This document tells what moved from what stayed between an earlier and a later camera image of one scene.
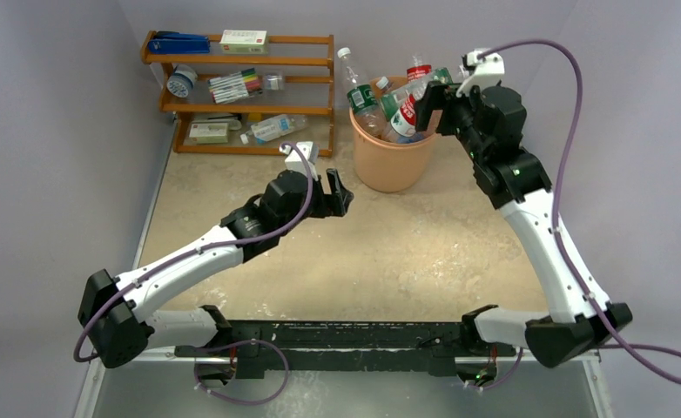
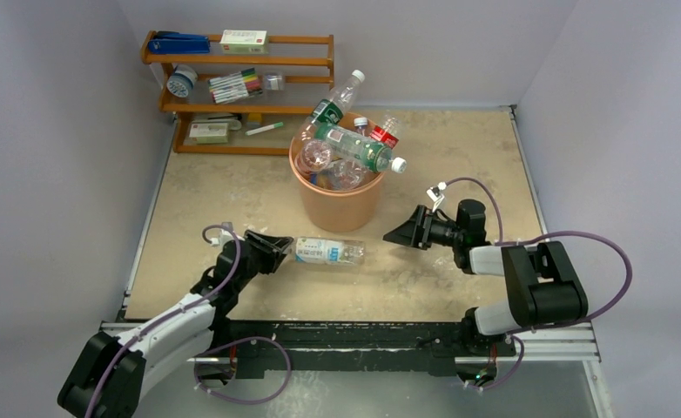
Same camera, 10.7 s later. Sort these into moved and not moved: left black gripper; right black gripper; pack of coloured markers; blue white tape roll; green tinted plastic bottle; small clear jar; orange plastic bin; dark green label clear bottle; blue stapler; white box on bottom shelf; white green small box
Moved: dark green label clear bottle; left black gripper; right black gripper; orange plastic bin; green tinted plastic bottle
Not moved: white green small box; blue white tape roll; pack of coloured markers; white box on bottom shelf; small clear jar; blue stapler
